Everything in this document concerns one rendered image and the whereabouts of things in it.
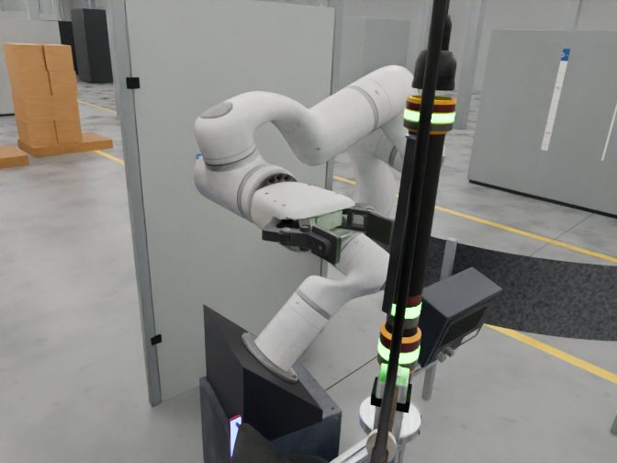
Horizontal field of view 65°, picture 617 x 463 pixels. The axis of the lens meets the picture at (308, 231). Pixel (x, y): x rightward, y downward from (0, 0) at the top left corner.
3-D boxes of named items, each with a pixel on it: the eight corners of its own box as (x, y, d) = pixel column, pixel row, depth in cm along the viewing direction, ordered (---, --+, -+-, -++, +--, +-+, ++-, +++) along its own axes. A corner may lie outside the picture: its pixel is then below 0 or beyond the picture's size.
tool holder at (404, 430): (416, 467, 51) (429, 391, 47) (350, 450, 52) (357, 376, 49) (421, 408, 59) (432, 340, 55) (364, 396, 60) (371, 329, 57)
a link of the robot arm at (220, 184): (278, 148, 65) (294, 205, 70) (228, 131, 75) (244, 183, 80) (227, 175, 61) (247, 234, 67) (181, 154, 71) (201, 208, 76)
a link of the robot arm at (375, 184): (349, 290, 131) (306, 254, 137) (375, 267, 138) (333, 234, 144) (402, 142, 94) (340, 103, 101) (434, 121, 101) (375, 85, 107)
